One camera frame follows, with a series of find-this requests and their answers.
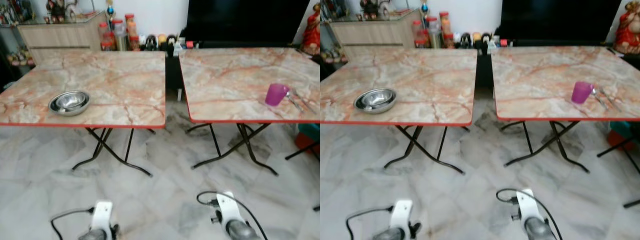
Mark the dark decorative figurine group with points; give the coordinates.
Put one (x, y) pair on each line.
(376, 9)
(62, 11)

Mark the yellow figurine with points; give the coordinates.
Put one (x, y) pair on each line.
(476, 37)
(162, 40)

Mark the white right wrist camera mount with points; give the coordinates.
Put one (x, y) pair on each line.
(230, 207)
(529, 205)

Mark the tall clear red-lidded jar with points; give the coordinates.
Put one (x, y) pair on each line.
(433, 34)
(118, 36)

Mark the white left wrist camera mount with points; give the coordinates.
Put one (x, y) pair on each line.
(102, 215)
(401, 214)

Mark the small red-lidded jar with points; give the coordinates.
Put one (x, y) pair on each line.
(449, 41)
(134, 44)

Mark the small steel bowl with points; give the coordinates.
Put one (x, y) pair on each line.
(376, 99)
(70, 101)

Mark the black folding table legs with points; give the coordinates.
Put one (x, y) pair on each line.
(414, 141)
(557, 135)
(102, 144)
(246, 136)

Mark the black figurine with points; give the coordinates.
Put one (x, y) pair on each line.
(465, 41)
(486, 39)
(152, 44)
(172, 41)

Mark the red-lidded jar with red contents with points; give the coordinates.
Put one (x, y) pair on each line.
(418, 36)
(104, 39)

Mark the teal and red storage box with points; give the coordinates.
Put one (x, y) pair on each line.
(625, 135)
(310, 137)

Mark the light wooden cabinet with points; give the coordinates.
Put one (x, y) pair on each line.
(60, 37)
(372, 34)

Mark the red seated statue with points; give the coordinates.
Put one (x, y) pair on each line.
(627, 31)
(312, 32)

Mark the steel spoon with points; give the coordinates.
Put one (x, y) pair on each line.
(599, 100)
(294, 101)

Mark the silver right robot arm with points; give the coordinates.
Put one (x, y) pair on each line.
(241, 231)
(539, 229)

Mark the small white bottle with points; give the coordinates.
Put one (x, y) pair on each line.
(492, 46)
(177, 49)

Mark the tall orange red-lidded jar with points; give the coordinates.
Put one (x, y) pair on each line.
(444, 22)
(130, 25)

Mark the steel fork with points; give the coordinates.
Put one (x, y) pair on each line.
(610, 99)
(305, 101)

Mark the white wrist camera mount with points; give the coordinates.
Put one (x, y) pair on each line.
(529, 205)
(401, 214)
(230, 207)
(102, 215)

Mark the glass display shelf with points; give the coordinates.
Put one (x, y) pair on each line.
(331, 54)
(17, 57)

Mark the large steel bowl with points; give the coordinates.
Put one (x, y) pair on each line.
(359, 105)
(54, 108)

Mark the purple plastic cup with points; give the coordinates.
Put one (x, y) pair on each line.
(275, 95)
(581, 93)

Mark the blue and gold ornament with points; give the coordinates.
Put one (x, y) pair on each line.
(425, 10)
(110, 10)

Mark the large black television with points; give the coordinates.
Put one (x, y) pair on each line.
(245, 20)
(560, 20)

